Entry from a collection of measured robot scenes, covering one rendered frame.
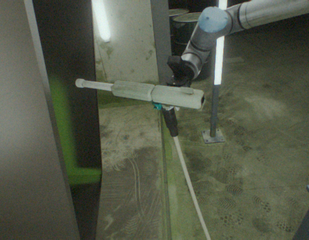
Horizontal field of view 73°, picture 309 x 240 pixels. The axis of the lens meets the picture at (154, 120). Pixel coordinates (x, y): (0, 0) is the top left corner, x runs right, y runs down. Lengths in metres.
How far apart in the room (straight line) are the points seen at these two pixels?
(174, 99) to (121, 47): 2.02
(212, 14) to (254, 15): 0.14
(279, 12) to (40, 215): 0.86
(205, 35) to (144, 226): 1.26
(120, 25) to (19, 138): 2.19
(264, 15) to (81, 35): 0.66
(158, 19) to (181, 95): 1.95
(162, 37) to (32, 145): 2.23
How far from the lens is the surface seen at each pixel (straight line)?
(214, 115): 2.06
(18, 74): 0.36
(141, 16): 2.49
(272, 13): 0.82
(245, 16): 0.86
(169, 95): 0.60
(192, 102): 0.58
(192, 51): 0.83
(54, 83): 1.04
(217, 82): 1.87
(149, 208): 1.66
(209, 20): 0.77
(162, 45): 2.55
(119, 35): 2.55
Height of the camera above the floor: 1.44
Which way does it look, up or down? 35 degrees down
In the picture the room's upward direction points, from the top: 8 degrees counter-clockwise
